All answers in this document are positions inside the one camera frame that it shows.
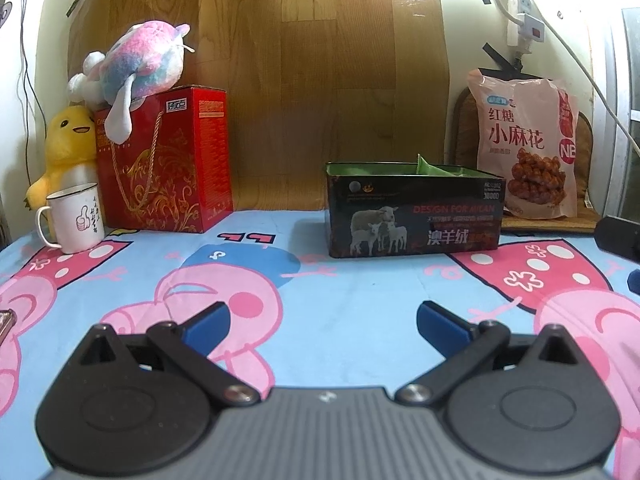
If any green snack packet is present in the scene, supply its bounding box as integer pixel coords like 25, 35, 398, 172
414, 154, 469, 179

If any black tin box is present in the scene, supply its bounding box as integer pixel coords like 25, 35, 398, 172
325, 161, 506, 260

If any brown flat object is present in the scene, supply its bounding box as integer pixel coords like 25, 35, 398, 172
0, 309, 18, 350

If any white power cable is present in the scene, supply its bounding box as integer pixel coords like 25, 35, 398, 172
486, 0, 640, 158

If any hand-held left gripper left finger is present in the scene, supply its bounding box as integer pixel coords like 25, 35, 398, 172
75, 301, 262, 407

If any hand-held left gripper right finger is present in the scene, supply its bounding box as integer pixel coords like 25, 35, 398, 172
394, 301, 577, 407

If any yellow plush duck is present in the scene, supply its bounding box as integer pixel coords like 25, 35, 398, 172
25, 104, 99, 212

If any printed cartoon blanket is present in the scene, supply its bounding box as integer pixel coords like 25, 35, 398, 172
0, 209, 640, 480

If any large pink snack bag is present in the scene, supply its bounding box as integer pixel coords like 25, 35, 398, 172
467, 67, 581, 221

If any pastel plush toy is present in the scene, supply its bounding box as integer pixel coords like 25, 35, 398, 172
67, 20, 194, 144

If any white enamel mug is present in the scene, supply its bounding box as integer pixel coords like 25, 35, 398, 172
35, 182, 106, 255

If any red gift box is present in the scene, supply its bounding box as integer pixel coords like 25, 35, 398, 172
94, 84, 235, 234

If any thin black cable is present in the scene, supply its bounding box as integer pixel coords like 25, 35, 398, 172
19, 0, 40, 108

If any grey window frame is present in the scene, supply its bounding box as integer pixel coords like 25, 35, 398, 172
592, 0, 640, 221

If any white power strip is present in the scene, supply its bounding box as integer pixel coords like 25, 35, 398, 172
504, 0, 549, 59

